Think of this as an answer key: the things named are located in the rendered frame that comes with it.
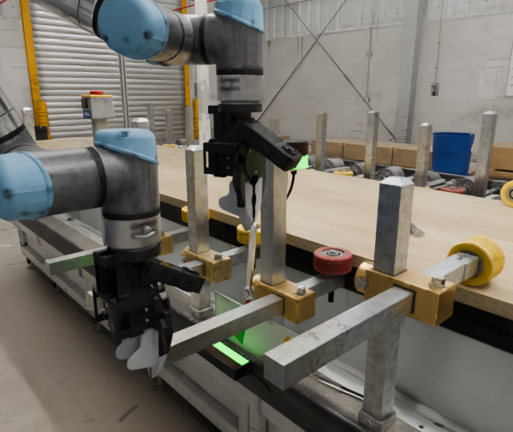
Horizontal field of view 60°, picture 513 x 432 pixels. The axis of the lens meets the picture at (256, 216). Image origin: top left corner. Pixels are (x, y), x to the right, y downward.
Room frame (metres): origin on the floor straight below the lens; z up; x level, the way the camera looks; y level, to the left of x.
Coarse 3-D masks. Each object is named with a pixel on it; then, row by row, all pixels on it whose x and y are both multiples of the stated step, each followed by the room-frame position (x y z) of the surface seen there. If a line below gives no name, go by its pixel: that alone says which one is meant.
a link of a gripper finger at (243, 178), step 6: (240, 162) 0.71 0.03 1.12; (240, 168) 0.69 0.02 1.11; (234, 174) 0.69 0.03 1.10; (240, 174) 0.69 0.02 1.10; (234, 180) 0.69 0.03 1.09; (240, 180) 0.69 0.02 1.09; (246, 180) 0.70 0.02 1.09; (234, 186) 0.69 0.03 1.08; (240, 186) 0.69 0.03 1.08; (240, 192) 0.69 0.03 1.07; (240, 198) 0.69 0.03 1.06; (240, 204) 0.70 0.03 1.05
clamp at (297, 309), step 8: (256, 280) 0.80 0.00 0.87; (288, 280) 0.80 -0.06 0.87; (256, 288) 0.80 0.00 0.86; (264, 288) 0.78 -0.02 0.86; (272, 288) 0.77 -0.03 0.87; (280, 288) 0.77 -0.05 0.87; (288, 288) 0.77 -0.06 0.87; (256, 296) 0.80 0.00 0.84; (264, 296) 0.78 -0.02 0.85; (280, 296) 0.75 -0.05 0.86; (288, 296) 0.74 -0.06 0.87; (296, 296) 0.73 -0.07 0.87; (304, 296) 0.73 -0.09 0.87; (312, 296) 0.74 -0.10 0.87; (288, 304) 0.74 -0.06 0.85; (296, 304) 0.72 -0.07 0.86; (304, 304) 0.73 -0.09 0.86; (312, 304) 0.74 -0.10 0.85; (288, 312) 0.74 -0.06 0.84; (296, 312) 0.72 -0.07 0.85; (304, 312) 0.73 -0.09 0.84; (312, 312) 0.75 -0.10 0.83; (296, 320) 0.72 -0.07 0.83; (304, 320) 0.73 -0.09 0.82
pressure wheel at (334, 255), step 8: (320, 248) 0.89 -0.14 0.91; (328, 248) 0.89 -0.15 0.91; (336, 248) 0.89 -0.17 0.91; (320, 256) 0.84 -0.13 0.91; (328, 256) 0.84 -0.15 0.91; (336, 256) 0.84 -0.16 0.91; (344, 256) 0.84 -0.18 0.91; (352, 256) 0.85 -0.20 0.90; (320, 264) 0.83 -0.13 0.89; (328, 264) 0.83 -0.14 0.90; (336, 264) 0.82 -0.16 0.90; (344, 264) 0.83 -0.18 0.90; (320, 272) 0.83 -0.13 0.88; (328, 272) 0.82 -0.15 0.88; (336, 272) 0.82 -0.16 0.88; (344, 272) 0.83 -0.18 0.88; (328, 296) 0.86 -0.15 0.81
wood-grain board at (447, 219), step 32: (160, 160) 2.21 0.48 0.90; (160, 192) 1.47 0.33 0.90; (224, 192) 1.47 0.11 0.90; (320, 192) 1.47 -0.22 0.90; (352, 192) 1.47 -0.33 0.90; (416, 192) 1.47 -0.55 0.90; (448, 192) 1.47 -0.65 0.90; (288, 224) 1.09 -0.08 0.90; (320, 224) 1.09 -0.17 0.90; (352, 224) 1.09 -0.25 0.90; (416, 224) 1.09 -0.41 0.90; (448, 224) 1.09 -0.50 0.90; (480, 224) 1.09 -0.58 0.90; (512, 224) 1.09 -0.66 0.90; (416, 256) 0.86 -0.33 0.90; (512, 256) 0.86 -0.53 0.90; (480, 288) 0.70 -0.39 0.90; (512, 288) 0.70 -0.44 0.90
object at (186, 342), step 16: (320, 288) 0.82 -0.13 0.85; (336, 288) 0.85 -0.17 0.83; (256, 304) 0.72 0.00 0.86; (272, 304) 0.73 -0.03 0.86; (208, 320) 0.66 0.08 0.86; (224, 320) 0.66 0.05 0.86; (240, 320) 0.67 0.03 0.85; (256, 320) 0.70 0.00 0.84; (176, 336) 0.61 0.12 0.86; (192, 336) 0.61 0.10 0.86; (208, 336) 0.63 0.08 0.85; (224, 336) 0.65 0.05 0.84; (176, 352) 0.59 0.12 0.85; (192, 352) 0.61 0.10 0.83
